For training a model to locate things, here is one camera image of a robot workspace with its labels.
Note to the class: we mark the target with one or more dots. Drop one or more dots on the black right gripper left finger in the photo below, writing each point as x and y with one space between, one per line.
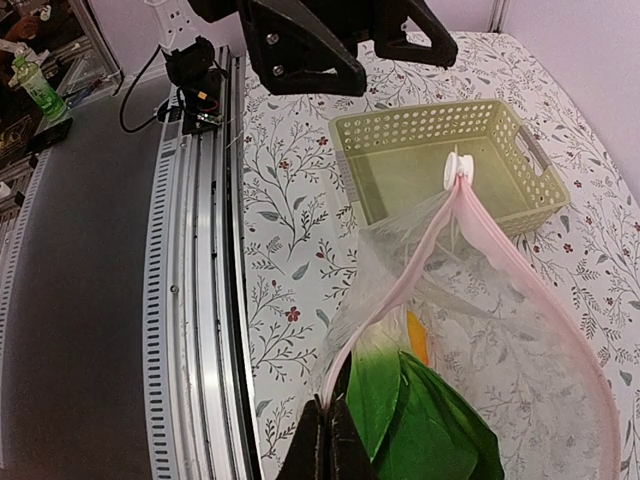
305 457

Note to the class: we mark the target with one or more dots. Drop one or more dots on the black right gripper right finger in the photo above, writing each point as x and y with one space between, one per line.
347 457

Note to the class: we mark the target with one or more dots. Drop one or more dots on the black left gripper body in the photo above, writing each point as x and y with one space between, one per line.
347 20

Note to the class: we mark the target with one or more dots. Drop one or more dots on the clear zip top bag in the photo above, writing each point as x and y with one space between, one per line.
497 334

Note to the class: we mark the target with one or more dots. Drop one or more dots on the pale green perforated basket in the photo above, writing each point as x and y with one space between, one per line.
394 159

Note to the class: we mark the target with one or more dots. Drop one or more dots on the green drink bottle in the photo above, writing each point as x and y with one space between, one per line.
33 81

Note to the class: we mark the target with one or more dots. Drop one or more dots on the left aluminium corner post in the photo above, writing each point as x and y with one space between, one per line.
498 15

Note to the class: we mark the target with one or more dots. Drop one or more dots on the green white bok choy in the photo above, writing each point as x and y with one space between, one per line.
412 423

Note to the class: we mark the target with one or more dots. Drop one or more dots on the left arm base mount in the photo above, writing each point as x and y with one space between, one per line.
198 78

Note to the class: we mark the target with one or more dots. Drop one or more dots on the aluminium front rail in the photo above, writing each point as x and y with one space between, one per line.
124 340

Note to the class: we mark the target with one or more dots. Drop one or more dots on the floral tablecloth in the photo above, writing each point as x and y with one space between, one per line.
297 223

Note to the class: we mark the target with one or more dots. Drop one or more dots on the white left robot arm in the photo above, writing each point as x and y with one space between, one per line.
422 39

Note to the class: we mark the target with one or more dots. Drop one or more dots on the yellow orange mango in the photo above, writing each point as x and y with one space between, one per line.
418 338

